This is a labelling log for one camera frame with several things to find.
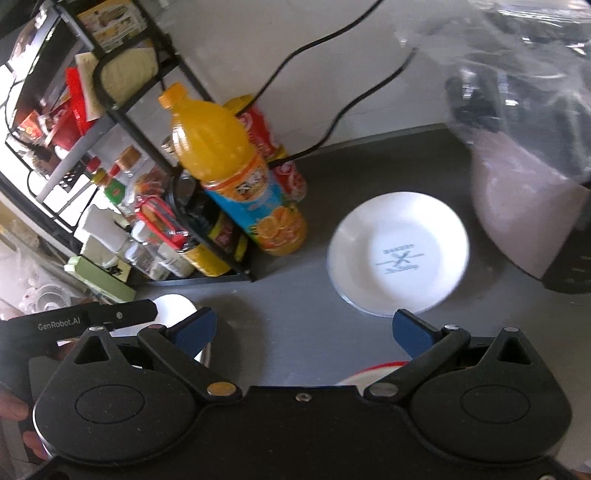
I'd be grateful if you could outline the small glass jar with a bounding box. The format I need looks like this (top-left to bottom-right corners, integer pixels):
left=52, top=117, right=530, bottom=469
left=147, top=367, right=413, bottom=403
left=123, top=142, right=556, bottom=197
left=124, top=239, right=160, bottom=278

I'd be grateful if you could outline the small white bottle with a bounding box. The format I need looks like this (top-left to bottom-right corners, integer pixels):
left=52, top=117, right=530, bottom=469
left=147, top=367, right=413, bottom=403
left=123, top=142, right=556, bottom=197
left=157, top=242, right=195, bottom=278

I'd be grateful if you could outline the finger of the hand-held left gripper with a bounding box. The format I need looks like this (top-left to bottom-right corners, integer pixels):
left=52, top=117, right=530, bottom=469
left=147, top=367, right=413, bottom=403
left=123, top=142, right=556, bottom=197
left=88, top=299, right=158, bottom=329

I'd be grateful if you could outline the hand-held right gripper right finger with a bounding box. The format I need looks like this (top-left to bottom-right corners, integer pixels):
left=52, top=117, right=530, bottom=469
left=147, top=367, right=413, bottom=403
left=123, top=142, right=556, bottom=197
left=365, top=309, right=536, bottom=407

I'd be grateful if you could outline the yellow printed box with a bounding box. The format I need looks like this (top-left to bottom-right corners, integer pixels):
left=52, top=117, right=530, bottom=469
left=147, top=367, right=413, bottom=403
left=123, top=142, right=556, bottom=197
left=76, top=0, right=148, bottom=52

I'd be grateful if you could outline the person's left hand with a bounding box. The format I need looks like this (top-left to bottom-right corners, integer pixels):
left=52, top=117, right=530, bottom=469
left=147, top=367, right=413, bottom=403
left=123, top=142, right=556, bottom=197
left=0, top=383, right=52, bottom=462

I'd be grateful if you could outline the green box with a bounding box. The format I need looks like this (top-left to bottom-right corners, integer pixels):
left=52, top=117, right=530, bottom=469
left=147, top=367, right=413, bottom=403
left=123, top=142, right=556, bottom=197
left=65, top=256, right=137, bottom=303

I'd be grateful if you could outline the black metal rack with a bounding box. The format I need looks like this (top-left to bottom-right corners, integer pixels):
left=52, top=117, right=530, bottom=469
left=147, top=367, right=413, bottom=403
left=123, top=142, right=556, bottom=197
left=0, top=0, right=257, bottom=283

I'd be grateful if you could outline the bottle with yellow cap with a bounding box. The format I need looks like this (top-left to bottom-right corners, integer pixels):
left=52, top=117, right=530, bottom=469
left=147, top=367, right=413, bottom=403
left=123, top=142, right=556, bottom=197
left=115, top=147, right=141, bottom=183

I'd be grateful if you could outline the clear plastic bag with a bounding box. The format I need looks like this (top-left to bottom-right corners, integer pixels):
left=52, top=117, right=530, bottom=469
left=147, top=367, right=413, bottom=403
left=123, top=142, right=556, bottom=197
left=392, top=0, right=591, bottom=190

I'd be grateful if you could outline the red bowl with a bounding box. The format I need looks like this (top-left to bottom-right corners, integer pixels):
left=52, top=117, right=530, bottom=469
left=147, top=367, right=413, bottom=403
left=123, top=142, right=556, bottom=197
left=335, top=361, right=413, bottom=387

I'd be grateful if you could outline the red label bottle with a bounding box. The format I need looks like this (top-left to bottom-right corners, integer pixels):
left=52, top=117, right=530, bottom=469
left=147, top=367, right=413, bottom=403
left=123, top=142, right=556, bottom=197
left=224, top=95, right=308, bottom=204

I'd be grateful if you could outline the orange box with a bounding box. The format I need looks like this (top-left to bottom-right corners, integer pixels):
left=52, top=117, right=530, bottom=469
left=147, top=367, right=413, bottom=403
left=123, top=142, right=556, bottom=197
left=18, top=113, right=52, bottom=140

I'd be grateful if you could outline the small white plate crossed print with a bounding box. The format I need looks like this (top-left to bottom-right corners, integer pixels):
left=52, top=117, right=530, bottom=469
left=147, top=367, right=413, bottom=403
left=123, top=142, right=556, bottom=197
left=327, top=191, right=471, bottom=318

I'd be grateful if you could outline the white plate with gold rim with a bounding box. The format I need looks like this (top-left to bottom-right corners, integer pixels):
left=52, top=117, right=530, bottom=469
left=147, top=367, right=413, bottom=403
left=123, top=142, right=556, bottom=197
left=151, top=294, right=214, bottom=370

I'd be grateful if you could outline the red packet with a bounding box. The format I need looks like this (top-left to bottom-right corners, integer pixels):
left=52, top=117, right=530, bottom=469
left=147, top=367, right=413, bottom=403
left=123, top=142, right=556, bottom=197
left=65, top=68, right=108, bottom=136

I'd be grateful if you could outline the green label sauce bottle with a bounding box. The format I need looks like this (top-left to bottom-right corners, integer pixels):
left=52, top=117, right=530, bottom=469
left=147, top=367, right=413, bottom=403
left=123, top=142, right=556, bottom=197
left=92, top=171, right=136, bottom=217

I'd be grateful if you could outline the orange juice bottle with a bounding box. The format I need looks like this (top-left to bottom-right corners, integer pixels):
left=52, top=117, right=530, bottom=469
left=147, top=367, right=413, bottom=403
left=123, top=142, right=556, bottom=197
left=158, top=83, right=308, bottom=257

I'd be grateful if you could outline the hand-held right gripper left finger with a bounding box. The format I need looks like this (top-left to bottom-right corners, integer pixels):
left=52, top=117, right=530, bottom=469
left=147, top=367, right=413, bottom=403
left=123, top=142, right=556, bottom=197
left=74, top=308, right=242, bottom=408

